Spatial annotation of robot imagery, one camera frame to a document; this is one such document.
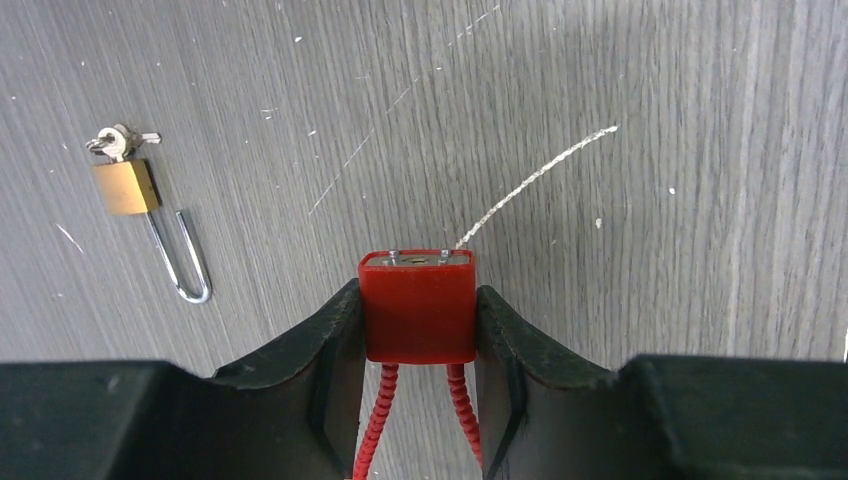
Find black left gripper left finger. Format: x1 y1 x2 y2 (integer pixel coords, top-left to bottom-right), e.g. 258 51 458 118
1 280 365 479

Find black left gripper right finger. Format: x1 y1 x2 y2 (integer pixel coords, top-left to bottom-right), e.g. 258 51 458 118
475 286 847 479

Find silver keys on table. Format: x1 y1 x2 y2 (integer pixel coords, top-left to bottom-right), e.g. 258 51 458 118
85 124 162 162

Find red cable padlock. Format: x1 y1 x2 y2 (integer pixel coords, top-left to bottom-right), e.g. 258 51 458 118
353 248 483 479

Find brass padlock silver shackle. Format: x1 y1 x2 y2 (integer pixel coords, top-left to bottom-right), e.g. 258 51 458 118
92 158 213 305

